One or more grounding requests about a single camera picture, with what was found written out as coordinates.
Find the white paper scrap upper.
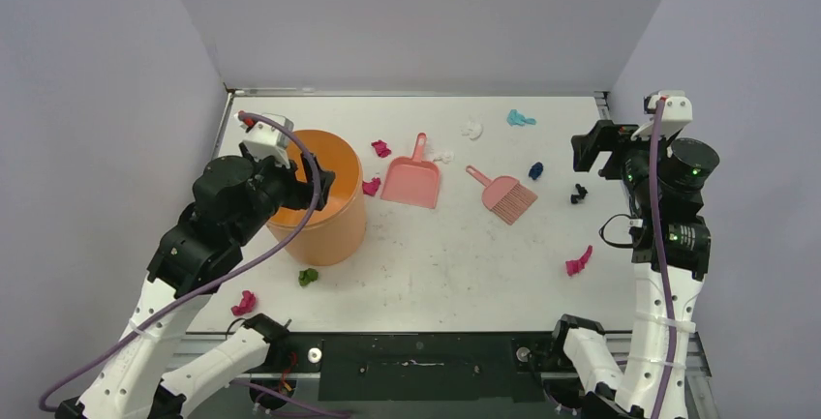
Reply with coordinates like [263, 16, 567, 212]
[460, 120, 484, 140]

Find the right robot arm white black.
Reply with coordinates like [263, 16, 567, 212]
[545, 120, 720, 418]

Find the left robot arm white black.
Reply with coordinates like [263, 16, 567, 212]
[53, 155, 335, 418]

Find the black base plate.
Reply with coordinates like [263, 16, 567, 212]
[250, 332, 583, 403]

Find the pink hand brush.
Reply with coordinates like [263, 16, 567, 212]
[466, 165, 538, 225]

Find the black paper scrap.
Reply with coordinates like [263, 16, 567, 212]
[570, 184, 588, 204]

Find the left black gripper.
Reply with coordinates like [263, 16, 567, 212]
[231, 140, 334, 245]

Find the magenta paper scrap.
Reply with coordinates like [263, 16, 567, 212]
[230, 290, 258, 317]
[362, 177, 381, 196]
[371, 139, 392, 158]
[565, 245, 593, 277]

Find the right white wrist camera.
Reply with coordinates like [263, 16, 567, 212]
[630, 90, 693, 141]

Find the teal paper scrap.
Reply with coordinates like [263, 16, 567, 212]
[506, 109, 537, 127]

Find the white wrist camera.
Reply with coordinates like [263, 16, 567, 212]
[236, 111, 290, 167]
[630, 90, 693, 141]

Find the white paper scrap by dustpan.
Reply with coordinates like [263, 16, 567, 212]
[432, 151, 455, 164]

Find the pink plastic dustpan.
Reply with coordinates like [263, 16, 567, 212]
[380, 133, 441, 209]

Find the orange plastic bucket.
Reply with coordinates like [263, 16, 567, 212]
[265, 129, 368, 268]

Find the green paper scrap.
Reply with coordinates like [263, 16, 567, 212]
[298, 268, 319, 287]

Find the magenta paper scrap by bucket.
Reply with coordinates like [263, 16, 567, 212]
[362, 177, 381, 196]

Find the dark blue paper scrap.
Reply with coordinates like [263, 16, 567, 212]
[528, 162, 544, 181]

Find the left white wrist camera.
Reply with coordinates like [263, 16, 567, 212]
[236, 111, 290, 167]

